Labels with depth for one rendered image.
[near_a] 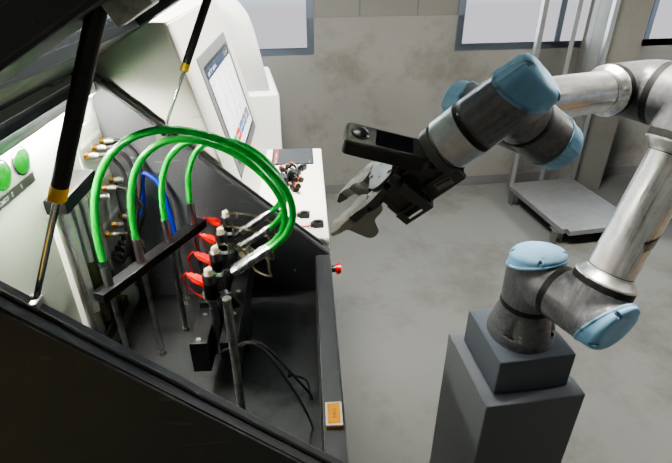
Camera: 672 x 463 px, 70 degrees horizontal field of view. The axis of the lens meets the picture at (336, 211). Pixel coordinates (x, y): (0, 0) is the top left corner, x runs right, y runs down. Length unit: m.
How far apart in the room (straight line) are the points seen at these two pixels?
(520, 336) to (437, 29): 2.74
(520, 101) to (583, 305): 0.53
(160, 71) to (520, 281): 0.93
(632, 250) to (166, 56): 1.04
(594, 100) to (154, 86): 0.93
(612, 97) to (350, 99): 2.70
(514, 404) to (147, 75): 1.12
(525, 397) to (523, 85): 0.81
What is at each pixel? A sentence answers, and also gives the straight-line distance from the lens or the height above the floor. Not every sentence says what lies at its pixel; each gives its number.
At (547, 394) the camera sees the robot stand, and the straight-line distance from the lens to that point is 1.27.
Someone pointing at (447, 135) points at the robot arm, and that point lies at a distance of 0.63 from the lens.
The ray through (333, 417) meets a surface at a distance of 0.93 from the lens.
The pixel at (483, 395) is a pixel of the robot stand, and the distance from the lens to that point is 1.22.
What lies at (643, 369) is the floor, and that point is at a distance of 2.72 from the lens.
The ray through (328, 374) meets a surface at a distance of 1.01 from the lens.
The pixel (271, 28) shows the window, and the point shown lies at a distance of 3.39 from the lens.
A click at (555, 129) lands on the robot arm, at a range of 0.68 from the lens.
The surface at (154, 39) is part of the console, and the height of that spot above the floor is 1.52.
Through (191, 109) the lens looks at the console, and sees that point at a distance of 1.23.
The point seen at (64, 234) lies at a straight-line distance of 1.07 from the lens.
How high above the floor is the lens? 1.69
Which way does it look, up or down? 29 degrees down
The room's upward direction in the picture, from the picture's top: straight up
